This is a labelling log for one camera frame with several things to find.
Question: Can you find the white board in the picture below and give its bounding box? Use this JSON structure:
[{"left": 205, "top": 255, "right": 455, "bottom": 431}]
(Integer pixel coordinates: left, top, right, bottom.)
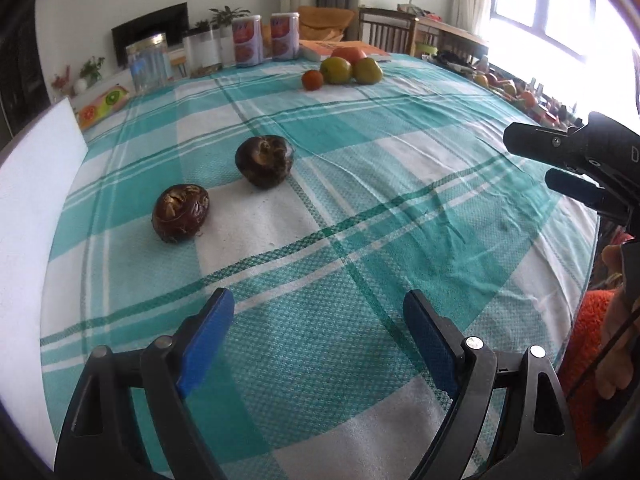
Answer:
[{"left": 0, "top": 97, "right": 89, "bottom": 473}]

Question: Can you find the orange fuzzy garment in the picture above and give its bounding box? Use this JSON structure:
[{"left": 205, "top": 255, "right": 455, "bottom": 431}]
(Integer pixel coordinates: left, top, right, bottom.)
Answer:
[{"left": 556, "top": 287, "right": 626, "bottom": 466}]

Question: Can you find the orange cushion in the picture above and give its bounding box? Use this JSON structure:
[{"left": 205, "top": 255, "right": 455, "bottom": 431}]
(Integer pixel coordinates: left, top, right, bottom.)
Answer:
[{"left": 297, "top": 6, "right": 357, "bottom": 42}]

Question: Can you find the small green plant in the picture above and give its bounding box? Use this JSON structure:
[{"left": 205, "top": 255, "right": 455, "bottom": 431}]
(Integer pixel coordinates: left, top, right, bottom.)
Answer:
[{"left": 79, "top": 56, "right": 106, "bottom": 86}]

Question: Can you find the fruit print box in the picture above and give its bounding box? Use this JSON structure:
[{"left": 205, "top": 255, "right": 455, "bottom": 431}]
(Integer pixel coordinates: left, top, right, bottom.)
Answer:
[{"left": 76, "top": 86, "right": 132, "bottom": 129}]

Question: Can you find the window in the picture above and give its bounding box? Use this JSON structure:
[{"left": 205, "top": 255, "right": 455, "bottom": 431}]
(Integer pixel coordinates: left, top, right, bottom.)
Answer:
[{"left": 491, "top": 0, "right": 603, "bottom": 58}]

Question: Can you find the small red plant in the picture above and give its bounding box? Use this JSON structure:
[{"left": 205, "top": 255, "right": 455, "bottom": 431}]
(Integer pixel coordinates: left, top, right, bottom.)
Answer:
[{"left": 51, "top": 65, "right": 73, "bottom": 97}]

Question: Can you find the red label can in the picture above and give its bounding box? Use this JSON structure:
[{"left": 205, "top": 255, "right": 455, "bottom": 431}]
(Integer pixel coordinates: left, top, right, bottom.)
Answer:
[
  {"left": 270, "top": 12, "right": 300, "bottom": 62},
  {"left": 232, "top": 14, "right": 264, "bottom": 68}
]

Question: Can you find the wooden chair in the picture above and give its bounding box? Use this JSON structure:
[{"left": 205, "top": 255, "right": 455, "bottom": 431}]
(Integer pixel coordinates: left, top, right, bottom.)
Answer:
[{"left": 358, "top": 7, "right": 419, "bottom": 56}]

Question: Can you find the orange book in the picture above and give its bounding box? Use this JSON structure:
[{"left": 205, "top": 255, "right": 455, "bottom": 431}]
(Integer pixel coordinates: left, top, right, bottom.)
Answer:
[{"left": 298, "top": 38, "right": 392, "bottom": 64}]

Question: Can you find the black framed screen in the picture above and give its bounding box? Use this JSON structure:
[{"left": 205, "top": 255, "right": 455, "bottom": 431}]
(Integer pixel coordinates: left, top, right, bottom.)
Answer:
[{"left": 111, "top": 2, "right": 190, "bottom": 68}]

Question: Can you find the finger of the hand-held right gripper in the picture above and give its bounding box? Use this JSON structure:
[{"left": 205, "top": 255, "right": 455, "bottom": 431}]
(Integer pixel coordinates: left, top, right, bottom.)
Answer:
[
  {"left": 545, "top": 167, "right": 609, "bottom": 212},
  {"left": 502, "top": 121, "right": 582, "bottom": 164}
]

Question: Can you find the person's right hand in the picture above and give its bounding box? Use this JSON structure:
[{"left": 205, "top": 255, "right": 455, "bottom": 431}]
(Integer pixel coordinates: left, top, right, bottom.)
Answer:
[{"left": 597, "top": 242, "right": 640, "bottom": 401}]

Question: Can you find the wooden side table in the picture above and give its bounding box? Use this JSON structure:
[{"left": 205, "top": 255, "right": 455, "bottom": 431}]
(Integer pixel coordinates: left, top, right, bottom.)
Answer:
[{"left": 415, "top": 16, "right": 491, "bottom": 63}]

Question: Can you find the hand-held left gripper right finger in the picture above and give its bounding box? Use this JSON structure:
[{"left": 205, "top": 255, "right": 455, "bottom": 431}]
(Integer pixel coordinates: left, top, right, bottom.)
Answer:
[{"left": 402, "top": 289, "right": 586, "bottom": 480}]

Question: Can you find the teal plaid tablecloth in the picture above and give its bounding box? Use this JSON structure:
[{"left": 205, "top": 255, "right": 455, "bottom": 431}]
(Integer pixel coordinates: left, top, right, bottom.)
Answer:
[{"left": 40, "top": 51, "right": 601, "bottom": 480}]

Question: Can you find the black cable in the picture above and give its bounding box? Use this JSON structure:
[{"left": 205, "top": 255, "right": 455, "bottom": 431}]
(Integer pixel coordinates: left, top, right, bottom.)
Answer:
[{"left": 569, "top": 307, "right": 640, "bottom": 398}]

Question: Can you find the row of assorted small items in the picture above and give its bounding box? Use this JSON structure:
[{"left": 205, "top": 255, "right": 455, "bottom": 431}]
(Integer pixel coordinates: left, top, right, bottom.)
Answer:
[{"left": 450, "top": 52, "right": 588, "bottom": 128}]

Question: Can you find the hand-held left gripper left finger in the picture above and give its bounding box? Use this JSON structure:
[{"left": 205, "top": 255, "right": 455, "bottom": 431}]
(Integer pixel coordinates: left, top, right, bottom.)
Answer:
[{"left": 54, "top": 287, "right": 236, "bottom": 480}]

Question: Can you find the clear glass jar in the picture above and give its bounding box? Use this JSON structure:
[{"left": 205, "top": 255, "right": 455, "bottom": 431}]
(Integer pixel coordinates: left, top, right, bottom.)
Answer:
[{"left": 125, "top": 33, "right": 171, "bottom": 94}]

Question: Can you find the green orange persimmon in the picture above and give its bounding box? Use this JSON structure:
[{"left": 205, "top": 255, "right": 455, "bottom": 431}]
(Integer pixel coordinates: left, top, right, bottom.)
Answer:
[
  {"left": 353, "top": 57, "right": 384, "bottom": 85},
  {"left": 320, "top": 57, "right": 353, "bottom": 85}
]

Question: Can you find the dark brown water chestnut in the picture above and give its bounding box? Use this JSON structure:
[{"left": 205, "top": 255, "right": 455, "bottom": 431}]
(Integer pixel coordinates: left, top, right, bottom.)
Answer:
[
  {"left": 235, "top": 135, "right": 295, "bottom": 191},
  {"left": 152, "top": 184, "right": 211, "bottom": 245}
]

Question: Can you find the orange red persimmon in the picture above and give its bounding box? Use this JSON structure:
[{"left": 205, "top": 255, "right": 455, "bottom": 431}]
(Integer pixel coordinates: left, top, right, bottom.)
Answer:
[{"left": 331, "top": 46, "right": 368, "bottom": 65}]

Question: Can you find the green potted plant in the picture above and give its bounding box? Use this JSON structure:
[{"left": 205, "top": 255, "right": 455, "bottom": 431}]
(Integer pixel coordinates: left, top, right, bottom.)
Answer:
[{"left": 208, "top": 6, "right": 251, "bottom": 31}]

